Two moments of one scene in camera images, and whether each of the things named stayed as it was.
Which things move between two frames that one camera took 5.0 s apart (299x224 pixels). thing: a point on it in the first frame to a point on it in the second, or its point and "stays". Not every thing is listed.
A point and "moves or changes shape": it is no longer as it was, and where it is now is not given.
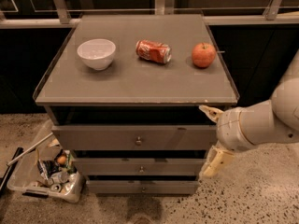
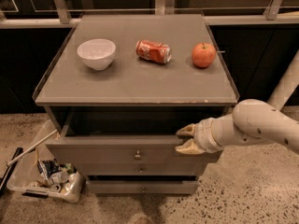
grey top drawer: (134, 137) moves or changes shape
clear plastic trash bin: (48, 168) stays
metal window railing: (163, 5) stays
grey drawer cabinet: (135, 97) stays
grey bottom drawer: (142, 187) stays
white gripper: (228, 127) to (204, 136)
